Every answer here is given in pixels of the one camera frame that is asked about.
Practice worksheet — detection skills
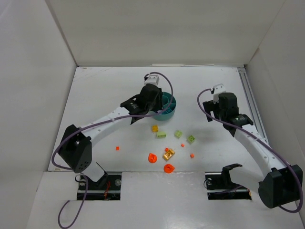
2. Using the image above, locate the teal divided round container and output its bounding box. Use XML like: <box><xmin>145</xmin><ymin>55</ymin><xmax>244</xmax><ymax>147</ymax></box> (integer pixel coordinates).
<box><xmin>153</xmin><ymin>92</ymin><xmax>176</xmax><ymax>121</ymax></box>

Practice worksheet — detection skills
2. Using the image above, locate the light green sloped lego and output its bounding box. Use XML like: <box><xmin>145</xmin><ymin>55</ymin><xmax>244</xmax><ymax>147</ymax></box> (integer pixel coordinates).
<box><xmin>156</xmin><ymin>131</ymin><xmax>166</xmax><ymax>138</ymax></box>

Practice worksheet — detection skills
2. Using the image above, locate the light green small lego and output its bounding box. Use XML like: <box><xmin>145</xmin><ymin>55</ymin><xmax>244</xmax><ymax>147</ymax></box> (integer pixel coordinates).
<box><xmin>174</xmin><ymin>130</ymin><xmax>183</xmax><ymax>138</ymax></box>

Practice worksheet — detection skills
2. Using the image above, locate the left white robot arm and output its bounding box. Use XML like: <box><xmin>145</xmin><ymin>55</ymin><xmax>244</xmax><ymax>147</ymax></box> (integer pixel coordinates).
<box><xmin>57</xmin><ymin>83</ymin><xmax>163</xmax><ymax>183</ymax></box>

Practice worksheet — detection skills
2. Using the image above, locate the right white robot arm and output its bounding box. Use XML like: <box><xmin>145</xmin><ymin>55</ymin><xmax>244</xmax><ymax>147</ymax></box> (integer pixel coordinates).
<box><xmin>198</xmin><ymin>92</ymin><xmax>304</xmax><ymax>213</ymax></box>

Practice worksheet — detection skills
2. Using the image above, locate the yellow square lego brick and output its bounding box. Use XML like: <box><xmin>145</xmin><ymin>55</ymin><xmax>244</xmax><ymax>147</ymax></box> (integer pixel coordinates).
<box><xmin>152</xmin><ymin>125</ymin><xmax>159</xmax><ymax>132</ymax></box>

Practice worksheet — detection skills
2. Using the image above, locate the orange round lego left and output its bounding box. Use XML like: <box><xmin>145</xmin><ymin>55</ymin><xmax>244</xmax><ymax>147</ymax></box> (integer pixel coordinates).
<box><xmin>148</xmin><ymin>153</ymin><xmax>158</xmax><ymax>164</ymax></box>

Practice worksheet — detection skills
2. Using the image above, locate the orange round lego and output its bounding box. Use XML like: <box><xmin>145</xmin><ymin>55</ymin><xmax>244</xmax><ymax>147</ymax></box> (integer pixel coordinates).
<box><xmin>148</xmin><ymin>153</ymin><xmax>158</xmax><ymax>164</ymax></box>
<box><xmin>163</xmin><ymin>164</ymin><xmax>175</xmax><ymax>174</ymax></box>

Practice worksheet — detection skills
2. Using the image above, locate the light green square lego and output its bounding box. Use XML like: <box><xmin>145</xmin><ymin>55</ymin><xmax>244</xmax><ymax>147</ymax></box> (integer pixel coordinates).
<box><xmin>187</xmin><ymin>135</ymin><xmax>195</xmax><ymax>144</ymax></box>

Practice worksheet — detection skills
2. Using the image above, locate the golden yellow curved lego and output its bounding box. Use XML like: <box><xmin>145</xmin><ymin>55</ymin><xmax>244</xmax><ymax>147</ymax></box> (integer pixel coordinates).
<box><xmin>163</xmin><ymin>148</ymin><xmax>175</xmax><ymax>161</ymax></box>

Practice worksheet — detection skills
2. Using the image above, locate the orange round lego lower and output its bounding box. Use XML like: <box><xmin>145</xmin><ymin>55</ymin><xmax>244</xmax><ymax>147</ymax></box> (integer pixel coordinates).
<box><xmin>163</xmin><ymin>164</ymin><xmax>175</xmax><ymax>174</ymax></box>

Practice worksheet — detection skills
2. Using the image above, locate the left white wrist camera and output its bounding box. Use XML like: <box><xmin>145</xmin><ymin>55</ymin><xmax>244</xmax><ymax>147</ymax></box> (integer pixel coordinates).
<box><xmin>144</xmin><ymin>74</ymin><xmax>159</xmax><ymax>86</ymax></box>

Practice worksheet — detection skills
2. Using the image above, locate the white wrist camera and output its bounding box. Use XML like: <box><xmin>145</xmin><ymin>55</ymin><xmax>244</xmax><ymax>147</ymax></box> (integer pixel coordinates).
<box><xmin>212</xmin><ymin>83</ymin><xmax>226</xmax><ymax>104</ymax></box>
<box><xmin>144</xmin><ymin>74</ymin><xmax>159</xmax><ymax>86</ymax></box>

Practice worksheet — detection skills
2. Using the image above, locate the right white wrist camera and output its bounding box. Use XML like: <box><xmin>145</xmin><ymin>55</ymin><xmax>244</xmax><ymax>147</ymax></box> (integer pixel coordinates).
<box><xmin>212</xmin><ymin>83</ymin><xmax>226</xmax><ymax>104</ymax></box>

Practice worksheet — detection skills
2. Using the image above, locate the aluminium rail right edge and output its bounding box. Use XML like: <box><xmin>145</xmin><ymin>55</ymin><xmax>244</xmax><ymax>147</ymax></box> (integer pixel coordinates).
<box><xmin>237</xmin><ymin>67</ymin><xmax>269</xmax><ymax>144</ymax></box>

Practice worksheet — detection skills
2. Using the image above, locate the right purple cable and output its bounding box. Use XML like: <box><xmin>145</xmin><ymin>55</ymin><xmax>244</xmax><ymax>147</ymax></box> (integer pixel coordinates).
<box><xmin>197</xmin><ymin>88</ymin><xmax>302</xmax><ymax>213</ymax></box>

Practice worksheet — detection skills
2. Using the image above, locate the purple cable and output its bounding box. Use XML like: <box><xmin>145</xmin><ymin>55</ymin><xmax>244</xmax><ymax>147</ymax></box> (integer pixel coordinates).
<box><xmin>197</xmin><ymin>88</ymin><xmax>302</xmax><ymax>213</ymax></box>
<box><xmin>51</xmin><ymin>72</ymin><xmax>174</xmax><ymax>229</ymax></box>

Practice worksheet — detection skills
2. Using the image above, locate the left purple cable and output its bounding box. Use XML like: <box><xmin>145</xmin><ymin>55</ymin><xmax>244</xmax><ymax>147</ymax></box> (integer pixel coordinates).
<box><xmin>51</xmin><ymin>72</ymin><xmax>174</xmax><ymax>229</ymax></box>

